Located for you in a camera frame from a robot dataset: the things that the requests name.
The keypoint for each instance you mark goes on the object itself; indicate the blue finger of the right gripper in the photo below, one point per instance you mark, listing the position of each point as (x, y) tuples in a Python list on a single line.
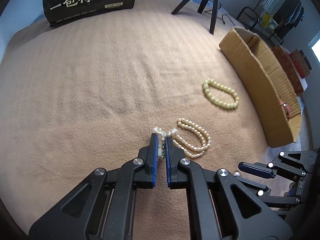
[(255, 168), (257, 188)]

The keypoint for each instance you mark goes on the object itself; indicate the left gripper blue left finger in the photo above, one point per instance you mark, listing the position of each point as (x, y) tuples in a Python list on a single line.
[(102, 206)]

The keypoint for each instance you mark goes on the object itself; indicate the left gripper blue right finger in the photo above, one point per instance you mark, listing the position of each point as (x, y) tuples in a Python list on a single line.
[(220, 206)]

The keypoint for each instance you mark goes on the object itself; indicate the red leather strap watch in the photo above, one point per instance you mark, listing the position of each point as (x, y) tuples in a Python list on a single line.
[(286, 108)]

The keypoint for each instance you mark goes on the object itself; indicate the cardboard box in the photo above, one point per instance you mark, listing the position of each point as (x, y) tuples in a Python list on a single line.
[(266, 83)]

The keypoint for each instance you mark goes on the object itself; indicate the orange cloth covered stool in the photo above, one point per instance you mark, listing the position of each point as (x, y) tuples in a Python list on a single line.
[(283, 56)]

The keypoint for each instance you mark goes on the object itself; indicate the red book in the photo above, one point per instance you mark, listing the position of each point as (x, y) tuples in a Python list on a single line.
[(302, 64)]

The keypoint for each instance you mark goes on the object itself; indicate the yellow box on rack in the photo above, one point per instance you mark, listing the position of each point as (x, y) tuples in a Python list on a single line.
[(268, 22)]

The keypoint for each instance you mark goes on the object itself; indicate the black clothes rack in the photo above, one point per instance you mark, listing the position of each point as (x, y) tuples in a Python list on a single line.
[(273, 18)]

